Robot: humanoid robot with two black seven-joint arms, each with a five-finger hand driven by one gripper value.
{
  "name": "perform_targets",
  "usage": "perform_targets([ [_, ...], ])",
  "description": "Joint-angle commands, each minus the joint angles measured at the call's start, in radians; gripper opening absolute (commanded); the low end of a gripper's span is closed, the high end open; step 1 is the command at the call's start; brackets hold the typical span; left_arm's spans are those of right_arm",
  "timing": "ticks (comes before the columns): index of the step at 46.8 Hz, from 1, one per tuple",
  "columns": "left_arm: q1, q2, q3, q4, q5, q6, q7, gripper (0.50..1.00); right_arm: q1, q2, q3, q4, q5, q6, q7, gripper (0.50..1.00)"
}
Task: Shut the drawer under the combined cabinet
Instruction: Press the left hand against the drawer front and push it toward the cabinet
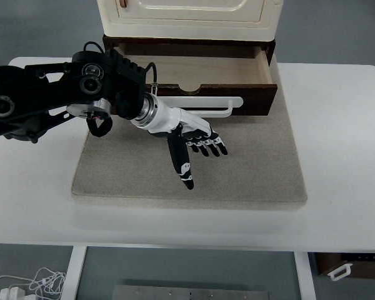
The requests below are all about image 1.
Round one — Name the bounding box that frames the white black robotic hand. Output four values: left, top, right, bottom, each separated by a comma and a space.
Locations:
131, 94, 228, 190

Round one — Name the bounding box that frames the dark wooden drawer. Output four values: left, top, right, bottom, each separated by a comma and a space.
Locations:
112, 39, 278, 116

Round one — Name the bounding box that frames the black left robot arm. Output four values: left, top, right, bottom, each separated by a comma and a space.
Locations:
0, 48, 228, 189

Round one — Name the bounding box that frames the dark wooden cabinet base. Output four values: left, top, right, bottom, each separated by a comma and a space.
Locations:
102, 35, 276, 63

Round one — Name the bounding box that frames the beige fabric mat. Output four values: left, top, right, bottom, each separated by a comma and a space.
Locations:
71, 61, 309, 211

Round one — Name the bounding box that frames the white left table leg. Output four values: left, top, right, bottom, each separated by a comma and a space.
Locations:
61, 246, 87, 300

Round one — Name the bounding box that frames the white table leg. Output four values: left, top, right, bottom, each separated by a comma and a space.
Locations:
294, 251, 316, 300
61, 246, 87, 300

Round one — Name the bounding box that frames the white right table leg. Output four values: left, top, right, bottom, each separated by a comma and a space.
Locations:
294, 251, 316, 300

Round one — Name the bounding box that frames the brown wooden box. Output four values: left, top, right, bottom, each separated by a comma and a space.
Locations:
314, 252, 375, 281

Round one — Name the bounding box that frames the white power adapter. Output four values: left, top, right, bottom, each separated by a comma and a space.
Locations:
0, 286, 26, 300

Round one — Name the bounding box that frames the white drawer handle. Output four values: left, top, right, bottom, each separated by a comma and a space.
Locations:
158, 96, 244, 118

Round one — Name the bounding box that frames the white handle on box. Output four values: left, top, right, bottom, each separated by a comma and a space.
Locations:
327, 263, 353, 282

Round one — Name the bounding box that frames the white cable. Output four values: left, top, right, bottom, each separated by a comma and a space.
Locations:
0, 267, 67, 300

